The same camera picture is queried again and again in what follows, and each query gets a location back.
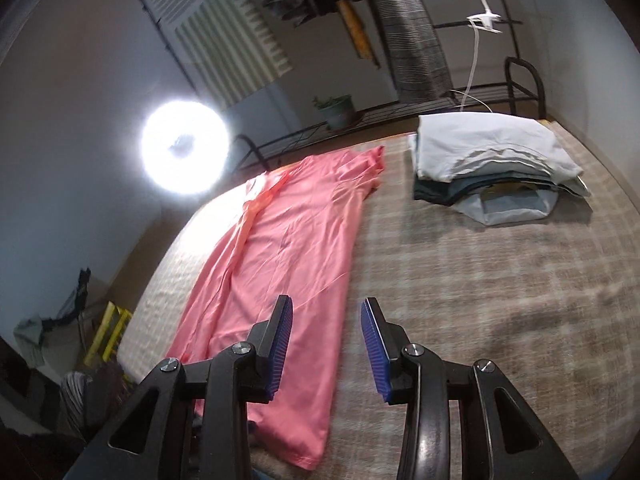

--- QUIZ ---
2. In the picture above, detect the orange wooden stick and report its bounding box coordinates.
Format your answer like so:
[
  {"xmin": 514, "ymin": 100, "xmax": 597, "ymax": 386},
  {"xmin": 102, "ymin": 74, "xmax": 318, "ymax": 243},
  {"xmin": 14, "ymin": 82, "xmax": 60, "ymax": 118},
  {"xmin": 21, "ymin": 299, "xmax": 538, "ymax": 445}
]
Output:
[{"xmin": 336, "ymin": 0, "xmax": 381, "ymax": 70}]

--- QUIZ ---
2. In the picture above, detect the yellow wooden stool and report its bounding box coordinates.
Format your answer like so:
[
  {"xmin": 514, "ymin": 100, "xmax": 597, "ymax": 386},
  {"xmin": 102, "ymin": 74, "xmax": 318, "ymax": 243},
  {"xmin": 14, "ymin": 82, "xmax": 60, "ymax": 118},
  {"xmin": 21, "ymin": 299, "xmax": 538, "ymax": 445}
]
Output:
[{"xmin": 82, "ymin": 301, "xmax": 132, "ymax": 368}]

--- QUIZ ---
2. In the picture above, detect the white folded garment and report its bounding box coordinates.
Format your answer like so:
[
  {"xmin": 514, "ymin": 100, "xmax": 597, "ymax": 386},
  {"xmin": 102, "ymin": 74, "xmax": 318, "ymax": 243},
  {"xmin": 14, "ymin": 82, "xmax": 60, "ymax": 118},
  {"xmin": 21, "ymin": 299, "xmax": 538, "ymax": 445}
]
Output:
[{"xmin": 408, "ymin": 112, "xmax": 582, "ymax": 183}]

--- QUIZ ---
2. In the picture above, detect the black metal bed frame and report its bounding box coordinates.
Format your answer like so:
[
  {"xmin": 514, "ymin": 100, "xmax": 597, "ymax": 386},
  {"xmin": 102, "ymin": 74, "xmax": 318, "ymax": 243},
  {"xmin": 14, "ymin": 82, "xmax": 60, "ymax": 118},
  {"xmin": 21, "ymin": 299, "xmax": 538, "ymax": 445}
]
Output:
[{"xmin": 230, "ymin": 0, "xmax": 548, "ymax": 174}]

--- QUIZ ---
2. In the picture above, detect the white louvered window shutter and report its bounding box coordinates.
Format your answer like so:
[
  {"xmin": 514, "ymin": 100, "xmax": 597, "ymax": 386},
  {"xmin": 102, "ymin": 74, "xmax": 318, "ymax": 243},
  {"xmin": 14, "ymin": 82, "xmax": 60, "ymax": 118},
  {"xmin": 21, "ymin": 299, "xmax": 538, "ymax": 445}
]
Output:
[{"xmin": 140, "ymin": 0, "xmax": 293, "ymax": 110}]

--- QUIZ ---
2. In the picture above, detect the striped fabric bag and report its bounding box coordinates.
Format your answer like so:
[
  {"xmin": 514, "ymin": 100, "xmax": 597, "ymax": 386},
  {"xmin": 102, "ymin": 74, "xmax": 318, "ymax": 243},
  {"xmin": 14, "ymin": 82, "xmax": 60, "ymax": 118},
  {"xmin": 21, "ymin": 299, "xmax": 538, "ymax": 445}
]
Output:
[{"xmin": 60, "ymin": 370, "xmax": 92, "ymax": 437}]

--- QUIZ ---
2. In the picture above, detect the light blue folded garment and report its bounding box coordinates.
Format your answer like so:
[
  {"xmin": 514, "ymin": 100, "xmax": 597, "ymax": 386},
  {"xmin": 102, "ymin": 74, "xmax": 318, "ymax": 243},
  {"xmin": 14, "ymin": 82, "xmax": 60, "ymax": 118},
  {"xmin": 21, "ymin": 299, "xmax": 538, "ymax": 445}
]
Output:
[{"xmin": 451, "ymin": 184, "xmax": 559, "ymax": 226}]

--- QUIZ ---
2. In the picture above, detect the potted plant green pot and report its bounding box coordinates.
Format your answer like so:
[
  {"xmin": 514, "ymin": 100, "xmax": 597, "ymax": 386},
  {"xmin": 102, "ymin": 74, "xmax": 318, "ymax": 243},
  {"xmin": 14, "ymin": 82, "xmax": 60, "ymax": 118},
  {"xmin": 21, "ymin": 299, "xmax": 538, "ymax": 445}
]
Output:
[{"xmin": 314, "ymin": 94, "xmax": 357, "ymax": 130}]

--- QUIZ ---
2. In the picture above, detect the pink shirt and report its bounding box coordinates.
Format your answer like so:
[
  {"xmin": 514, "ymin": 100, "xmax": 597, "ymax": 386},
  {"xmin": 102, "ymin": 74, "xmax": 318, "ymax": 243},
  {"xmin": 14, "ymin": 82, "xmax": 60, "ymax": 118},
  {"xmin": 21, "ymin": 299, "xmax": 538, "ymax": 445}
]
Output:
[{"xmin": 167, "ymin": 146, "xmax": 384, "ymax": 470}]

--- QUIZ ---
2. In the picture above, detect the grey green cloth on floor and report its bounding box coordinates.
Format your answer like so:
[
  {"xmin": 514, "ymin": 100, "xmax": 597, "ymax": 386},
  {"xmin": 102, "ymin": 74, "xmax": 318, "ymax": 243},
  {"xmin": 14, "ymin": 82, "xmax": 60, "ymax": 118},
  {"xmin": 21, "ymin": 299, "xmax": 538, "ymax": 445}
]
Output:
[{"xmin": 13, "ymin": 315, "xmax": 44, "ymax": 368}]

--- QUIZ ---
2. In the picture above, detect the white clip lamp cable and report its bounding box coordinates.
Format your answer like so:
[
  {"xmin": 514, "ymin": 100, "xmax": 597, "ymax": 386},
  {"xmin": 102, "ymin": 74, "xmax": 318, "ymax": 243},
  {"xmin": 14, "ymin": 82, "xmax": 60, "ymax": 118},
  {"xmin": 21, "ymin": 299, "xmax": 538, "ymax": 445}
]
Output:
[{"xmin": 449, "ymin": 0, "xmax": 504, "ymax": 113}]

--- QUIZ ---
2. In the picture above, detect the dark folded garment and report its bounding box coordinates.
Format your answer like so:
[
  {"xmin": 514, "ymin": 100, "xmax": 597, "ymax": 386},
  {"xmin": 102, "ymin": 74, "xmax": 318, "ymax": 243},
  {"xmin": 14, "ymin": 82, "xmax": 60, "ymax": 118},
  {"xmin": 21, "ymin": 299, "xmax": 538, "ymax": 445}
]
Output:
[{"xmin": 412, "ymin": 171, "xmax": 591, "ymax": 207}]

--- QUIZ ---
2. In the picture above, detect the grey plaid hanging cloth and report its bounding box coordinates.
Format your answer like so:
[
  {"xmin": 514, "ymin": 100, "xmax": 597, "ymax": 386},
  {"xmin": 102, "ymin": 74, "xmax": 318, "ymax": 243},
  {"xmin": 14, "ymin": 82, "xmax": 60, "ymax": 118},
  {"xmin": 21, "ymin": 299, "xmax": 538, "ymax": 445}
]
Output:
[{"xmin": 369, "ymin": 0, "xmax": 452, "ymax": 103}]

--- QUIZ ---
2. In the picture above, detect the bright ring light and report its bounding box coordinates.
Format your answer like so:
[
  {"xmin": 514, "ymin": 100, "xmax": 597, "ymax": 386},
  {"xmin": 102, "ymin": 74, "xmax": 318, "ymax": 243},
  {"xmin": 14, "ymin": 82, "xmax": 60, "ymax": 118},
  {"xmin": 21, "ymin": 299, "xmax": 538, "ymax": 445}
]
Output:
[{"xmin": 139, "ymin": 100, "xmax": 231, "ymax": 196}]

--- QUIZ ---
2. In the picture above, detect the beige plaid bedspread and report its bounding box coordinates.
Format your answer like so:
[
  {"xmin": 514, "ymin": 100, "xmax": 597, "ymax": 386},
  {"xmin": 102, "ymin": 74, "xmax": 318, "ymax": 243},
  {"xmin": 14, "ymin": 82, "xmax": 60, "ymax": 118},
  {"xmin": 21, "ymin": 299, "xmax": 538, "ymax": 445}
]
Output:
[{"xmin": 117, "ymin": 120, "xmax": 640, "ymax": 480}]

